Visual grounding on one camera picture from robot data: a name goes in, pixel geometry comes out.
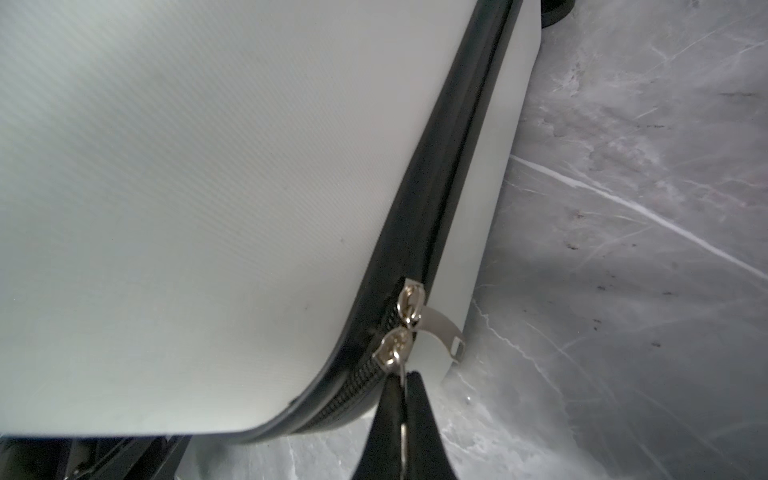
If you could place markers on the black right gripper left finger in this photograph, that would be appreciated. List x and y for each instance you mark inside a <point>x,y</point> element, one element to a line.
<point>382,455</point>

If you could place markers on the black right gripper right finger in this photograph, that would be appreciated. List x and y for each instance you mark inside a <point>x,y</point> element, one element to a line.
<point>425,455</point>

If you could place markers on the white hard-shell suitcase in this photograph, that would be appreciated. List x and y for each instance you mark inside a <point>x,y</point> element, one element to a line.
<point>217,217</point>

